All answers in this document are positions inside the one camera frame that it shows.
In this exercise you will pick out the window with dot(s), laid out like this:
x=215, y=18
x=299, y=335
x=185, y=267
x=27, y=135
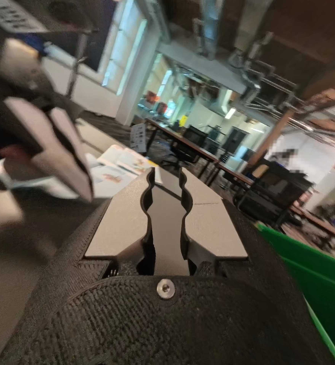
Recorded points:
x=124, y=48

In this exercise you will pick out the yellow sign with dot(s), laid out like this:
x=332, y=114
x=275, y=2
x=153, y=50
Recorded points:
x=183, y=121

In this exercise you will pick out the metal ventilation duct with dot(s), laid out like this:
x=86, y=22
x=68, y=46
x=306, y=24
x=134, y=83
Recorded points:
x=213, y=65

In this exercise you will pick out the lego instruction booklet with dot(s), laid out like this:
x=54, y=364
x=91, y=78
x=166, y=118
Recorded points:
x=119, y=171

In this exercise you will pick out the black office chair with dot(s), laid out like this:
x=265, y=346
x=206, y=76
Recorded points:
x=181, y=154

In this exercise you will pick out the green plastic bin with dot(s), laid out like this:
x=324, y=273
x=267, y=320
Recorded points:
x=321, y=279

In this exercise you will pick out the metal stand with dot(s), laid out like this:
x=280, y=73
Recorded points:
x=77, y=57

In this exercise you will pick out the ceiling light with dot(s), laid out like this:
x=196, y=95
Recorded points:
x=230, y=113

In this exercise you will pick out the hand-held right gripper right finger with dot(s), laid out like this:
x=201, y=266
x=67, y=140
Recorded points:
x=210, y=228

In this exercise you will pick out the person's left hand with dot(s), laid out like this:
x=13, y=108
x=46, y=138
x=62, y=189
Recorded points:
x=12, y=151

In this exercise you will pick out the black cart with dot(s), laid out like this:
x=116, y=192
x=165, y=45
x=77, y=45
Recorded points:
x=273, y=194

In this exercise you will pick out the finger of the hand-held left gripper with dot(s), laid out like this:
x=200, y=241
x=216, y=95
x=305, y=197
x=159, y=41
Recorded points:
x=47, y=142
x=67, y=128

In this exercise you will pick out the printed card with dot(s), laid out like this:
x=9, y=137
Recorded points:
x=139, y=139

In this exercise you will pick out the wooden post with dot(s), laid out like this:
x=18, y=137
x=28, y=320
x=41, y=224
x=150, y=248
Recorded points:
x=273, y=137

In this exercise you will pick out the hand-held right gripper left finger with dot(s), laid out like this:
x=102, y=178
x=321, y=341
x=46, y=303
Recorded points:
x=122, y=222

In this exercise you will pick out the long wooden table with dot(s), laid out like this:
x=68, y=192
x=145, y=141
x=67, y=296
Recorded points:
x=196, y=145

